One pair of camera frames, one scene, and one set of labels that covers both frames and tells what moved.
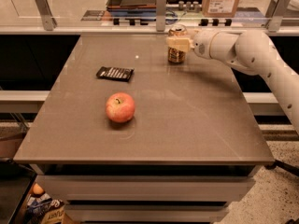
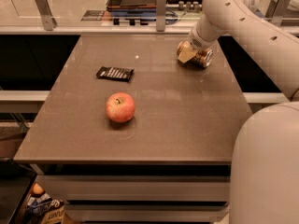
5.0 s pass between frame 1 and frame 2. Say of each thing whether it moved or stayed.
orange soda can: moved
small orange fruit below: stayed
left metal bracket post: stayed
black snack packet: stayed
